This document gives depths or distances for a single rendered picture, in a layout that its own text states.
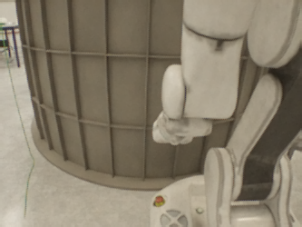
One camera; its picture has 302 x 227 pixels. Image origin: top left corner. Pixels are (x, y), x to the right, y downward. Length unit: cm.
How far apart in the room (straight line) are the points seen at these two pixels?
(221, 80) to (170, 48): 78
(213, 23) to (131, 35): 81
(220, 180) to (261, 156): 12
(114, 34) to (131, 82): 24
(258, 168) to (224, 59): 42
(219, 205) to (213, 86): 41
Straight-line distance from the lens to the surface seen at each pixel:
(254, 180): 59
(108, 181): 133
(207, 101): 23
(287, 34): 34
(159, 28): 97
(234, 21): 18
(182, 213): 75
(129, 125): 111
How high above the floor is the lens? 96
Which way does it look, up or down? 26 degrees down
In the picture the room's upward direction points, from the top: 3 degrees clockwise
